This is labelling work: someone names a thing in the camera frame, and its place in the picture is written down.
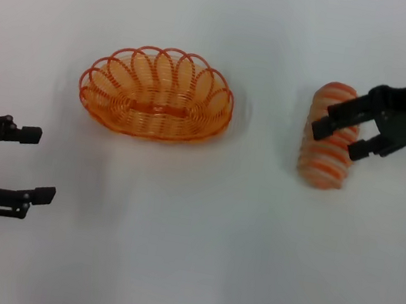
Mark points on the orange striped bread loaf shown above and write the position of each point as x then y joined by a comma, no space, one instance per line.
321,168

